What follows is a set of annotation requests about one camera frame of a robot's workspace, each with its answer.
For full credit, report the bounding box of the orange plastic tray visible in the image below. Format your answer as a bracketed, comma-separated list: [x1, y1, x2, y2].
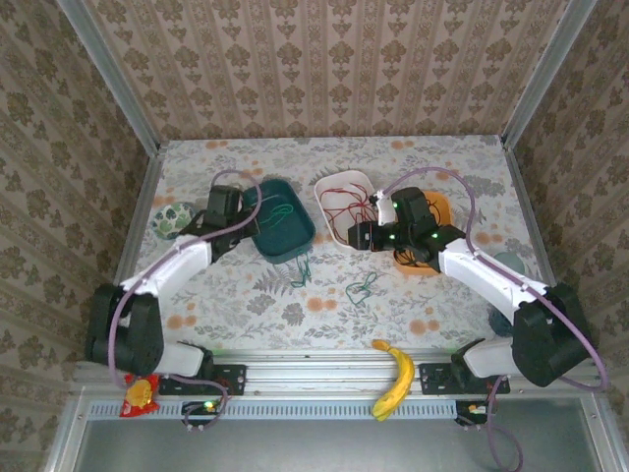
[392, 190, 454, 278]

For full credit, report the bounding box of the white plastic tray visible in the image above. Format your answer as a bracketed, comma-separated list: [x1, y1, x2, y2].
[314, 169, 380, 252]

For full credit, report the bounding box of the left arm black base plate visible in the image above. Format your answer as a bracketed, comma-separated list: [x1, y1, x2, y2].
[159, 363, 248, 397]

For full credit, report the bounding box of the leaf pattern bowl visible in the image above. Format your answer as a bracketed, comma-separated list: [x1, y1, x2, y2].
[150, 202, 199, 242]

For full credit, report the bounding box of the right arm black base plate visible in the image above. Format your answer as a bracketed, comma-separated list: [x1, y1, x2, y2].
[418, 362, 511, 396]

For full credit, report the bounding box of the yellow banana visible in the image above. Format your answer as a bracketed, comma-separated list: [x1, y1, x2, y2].
[371, 338, 417, 423]

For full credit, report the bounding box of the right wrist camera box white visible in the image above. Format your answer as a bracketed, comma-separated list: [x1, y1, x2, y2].
[369, 191, 399, 227]

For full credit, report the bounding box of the aluminium table side rail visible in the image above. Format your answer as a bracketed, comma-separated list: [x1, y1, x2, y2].
[91, 147, 166, 360]
[500, 137, 582, 359]

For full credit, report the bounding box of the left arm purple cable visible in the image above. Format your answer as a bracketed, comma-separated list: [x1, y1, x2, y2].
[107, 169, 264, 437]

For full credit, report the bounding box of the dark green plastic tray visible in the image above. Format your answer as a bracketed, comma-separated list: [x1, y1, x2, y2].
[242, 179, 317, 266]

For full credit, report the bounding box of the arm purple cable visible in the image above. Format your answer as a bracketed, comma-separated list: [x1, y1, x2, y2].
[107, 169, 264, 437]
[377, 166, 611, 472]

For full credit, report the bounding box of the light teal bowl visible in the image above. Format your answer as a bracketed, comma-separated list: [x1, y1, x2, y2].
[492, 250, 528, 277]

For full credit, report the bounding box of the thin red cable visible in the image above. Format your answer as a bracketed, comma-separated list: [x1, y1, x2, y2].
[318, 182, 380, 238]

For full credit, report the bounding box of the thin green cable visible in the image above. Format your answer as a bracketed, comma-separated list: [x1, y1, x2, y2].
[344, 271, 379, 305]
[289, 249, 315, 289]
[258, 203, 297, 231]

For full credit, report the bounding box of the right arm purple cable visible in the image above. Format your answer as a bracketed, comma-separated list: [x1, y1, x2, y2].
[377, 166, 611, 472]

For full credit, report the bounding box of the red snack packet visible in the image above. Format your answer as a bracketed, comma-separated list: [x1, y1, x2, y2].
[119, 373, 163, 419]

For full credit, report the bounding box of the grey metal panel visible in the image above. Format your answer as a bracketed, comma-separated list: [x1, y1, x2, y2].
[46, 392, 629, 472]

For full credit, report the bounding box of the aluminium mounting rail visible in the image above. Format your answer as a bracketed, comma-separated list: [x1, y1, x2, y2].
[73, 349, 603, 397]

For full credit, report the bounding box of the dark teal round object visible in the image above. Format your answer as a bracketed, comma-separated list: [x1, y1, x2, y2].
[487, 304, 515, 339]

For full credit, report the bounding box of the grey slotted cable duct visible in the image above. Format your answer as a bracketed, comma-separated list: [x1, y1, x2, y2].
[87, 398, 492, 421]

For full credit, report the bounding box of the aluminium frame post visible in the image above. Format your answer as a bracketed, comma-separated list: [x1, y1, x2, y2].
[56, 0, 162, 154]
[499, 0, 600, 148]

